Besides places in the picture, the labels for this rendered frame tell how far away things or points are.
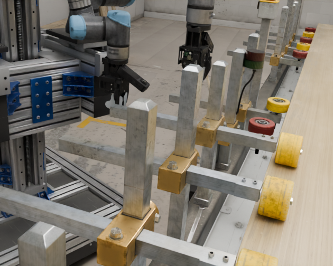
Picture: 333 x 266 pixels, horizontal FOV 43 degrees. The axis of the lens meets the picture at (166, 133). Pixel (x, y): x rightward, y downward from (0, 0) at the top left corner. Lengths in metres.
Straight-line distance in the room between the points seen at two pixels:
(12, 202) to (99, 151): 0.25
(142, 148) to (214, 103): 0.51
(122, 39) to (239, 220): 0.68
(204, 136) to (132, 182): 0.44
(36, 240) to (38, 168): 1.50
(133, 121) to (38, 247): 0.25
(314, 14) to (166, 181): 8.41
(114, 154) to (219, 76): 0.35
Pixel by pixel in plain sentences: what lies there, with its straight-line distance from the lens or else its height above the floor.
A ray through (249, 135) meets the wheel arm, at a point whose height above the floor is 0.96.
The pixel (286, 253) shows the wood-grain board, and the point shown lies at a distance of 0.80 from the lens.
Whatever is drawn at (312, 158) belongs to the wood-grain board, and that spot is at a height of 0.90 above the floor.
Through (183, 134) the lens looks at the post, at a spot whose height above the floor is 1.02.
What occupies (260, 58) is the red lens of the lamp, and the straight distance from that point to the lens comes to 1.31.
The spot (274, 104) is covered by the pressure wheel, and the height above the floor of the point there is 0.90.
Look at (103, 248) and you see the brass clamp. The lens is 0.67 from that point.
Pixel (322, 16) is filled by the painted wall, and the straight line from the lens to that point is 9.17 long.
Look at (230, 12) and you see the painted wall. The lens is 9.18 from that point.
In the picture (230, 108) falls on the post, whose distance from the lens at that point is 1.38.
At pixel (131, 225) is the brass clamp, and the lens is 0.68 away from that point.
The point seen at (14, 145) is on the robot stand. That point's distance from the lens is 1.85.
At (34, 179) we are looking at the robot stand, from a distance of 1.98.
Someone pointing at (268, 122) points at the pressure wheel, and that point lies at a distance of 1.36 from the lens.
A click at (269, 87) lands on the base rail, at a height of 0.70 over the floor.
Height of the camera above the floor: 1.37
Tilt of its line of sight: 23 degrees down
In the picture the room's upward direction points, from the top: 5 degrees clockwise
